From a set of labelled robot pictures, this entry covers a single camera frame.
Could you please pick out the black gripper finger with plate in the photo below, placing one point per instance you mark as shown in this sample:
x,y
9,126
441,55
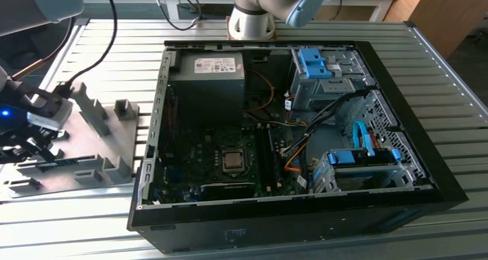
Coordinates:
x,y
13,155

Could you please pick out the black gripper finger link bars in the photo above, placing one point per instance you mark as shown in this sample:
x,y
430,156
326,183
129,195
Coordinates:
x,y
41,148

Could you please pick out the RAM stick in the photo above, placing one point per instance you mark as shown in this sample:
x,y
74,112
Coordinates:
x,y
64,163

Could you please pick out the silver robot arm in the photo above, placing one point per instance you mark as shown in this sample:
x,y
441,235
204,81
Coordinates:
x,y
250,20

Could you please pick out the black RAM slot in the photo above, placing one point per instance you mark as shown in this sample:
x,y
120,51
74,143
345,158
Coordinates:
x,y
262,157

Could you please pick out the grey parts rack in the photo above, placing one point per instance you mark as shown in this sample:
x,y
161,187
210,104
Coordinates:
x,y
86,145

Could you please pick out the green motherboard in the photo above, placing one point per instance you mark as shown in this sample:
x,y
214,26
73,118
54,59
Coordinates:
x,y
197,157

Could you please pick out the grey power supply unit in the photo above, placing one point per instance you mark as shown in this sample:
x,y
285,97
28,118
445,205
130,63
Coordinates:
x,y
205,94

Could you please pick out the silver CPU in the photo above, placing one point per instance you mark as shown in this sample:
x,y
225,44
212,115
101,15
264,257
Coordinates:
x,y
233,160

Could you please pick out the CPU socket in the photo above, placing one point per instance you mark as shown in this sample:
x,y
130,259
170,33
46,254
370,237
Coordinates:
x,y
232,172

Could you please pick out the black graphics card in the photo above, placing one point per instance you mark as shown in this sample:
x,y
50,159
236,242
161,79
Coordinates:
x,y
228,190

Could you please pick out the black PC case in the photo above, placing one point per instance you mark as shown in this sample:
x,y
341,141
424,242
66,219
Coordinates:
x,y
266,228

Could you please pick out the blue plastic drive latch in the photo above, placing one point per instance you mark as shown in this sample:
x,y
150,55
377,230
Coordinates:
x,y
318,72
312,57

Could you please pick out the grey metal drive cage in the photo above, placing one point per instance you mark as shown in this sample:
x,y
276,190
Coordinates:
x,y
330,91

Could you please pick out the hard disk in blue carrier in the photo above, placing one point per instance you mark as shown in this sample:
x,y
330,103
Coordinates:
x,y
342,157

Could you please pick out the grey metal disk cage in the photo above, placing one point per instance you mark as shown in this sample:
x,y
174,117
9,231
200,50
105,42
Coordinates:
x,y
365,172

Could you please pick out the wooden cabinet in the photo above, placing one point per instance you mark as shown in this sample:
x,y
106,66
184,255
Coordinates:
x,y
445,14

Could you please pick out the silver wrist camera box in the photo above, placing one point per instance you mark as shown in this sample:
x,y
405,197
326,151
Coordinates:
x,y
49,114

